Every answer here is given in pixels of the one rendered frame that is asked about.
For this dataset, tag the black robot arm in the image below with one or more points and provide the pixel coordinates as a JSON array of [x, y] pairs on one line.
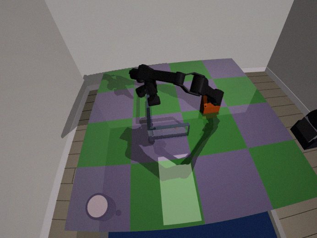
[[199, 85]]

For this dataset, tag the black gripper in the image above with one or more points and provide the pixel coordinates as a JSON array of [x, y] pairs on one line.
[[152, 91]]

